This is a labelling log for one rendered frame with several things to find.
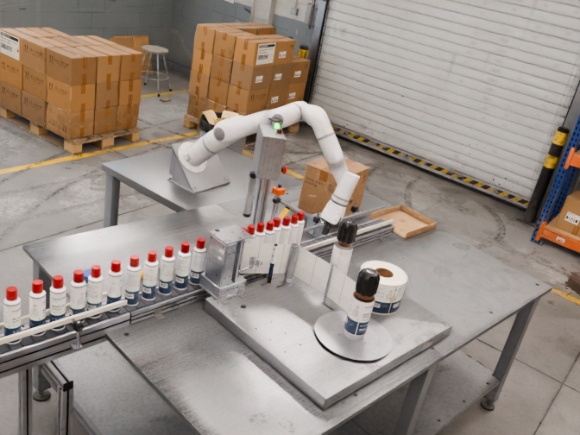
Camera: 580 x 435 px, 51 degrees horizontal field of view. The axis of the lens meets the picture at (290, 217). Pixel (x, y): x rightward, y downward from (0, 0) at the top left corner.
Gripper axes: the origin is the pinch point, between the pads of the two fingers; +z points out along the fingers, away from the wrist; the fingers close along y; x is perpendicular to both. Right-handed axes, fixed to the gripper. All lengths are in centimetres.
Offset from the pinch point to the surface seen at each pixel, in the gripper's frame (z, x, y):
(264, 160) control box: -24, -59, -3
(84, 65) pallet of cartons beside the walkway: -6, 52, -341
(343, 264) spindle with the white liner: 3.9, -24.2, 31.4
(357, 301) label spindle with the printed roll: 6, -52, 60
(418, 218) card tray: -19, 84, 1
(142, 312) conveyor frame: 44, -97, 4
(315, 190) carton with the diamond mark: -12.5, 20.0, -30.3
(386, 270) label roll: -2, -16, 47
